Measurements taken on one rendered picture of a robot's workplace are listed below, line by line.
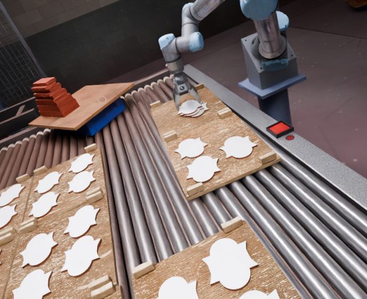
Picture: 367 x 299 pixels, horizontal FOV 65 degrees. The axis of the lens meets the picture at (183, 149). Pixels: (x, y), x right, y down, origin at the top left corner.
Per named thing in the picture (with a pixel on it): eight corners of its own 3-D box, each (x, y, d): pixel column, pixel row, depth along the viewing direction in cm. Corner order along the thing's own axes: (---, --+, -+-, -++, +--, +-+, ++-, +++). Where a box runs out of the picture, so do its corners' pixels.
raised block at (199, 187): (203, 186, 98) (201, 181, 97) (205, 190, 97) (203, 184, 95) (187, 193, 98) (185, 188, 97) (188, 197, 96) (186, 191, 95)
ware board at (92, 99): (86, 88, 211) (85, 85, 210) (134, 85, 181) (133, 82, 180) (29, 126, 181) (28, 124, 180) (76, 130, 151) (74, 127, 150)
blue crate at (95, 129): (96, 107, 200) (89, 95, 195) (127, 108, 182) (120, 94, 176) (62, 133, 181) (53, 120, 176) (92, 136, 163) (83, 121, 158)
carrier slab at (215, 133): (234, 115, 133) (233, 112, 132) (281, 161, 99) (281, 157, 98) (164, 145, 132) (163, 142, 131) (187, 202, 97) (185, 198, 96)
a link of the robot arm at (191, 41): (198, 20, 124) (175, 26, 128) (197, 44, 121) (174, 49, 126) (204, 31, 131) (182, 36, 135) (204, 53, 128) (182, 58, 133)
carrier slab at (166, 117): (206, 88, 168) (205, 85, 167) (233, 115, 134) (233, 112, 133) (150, 111, 167) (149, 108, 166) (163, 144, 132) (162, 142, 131)
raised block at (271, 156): (274, 156, 99) (273, 149, 98) (277, 158, 98) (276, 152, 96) (259, 162, 99) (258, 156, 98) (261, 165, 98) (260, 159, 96)
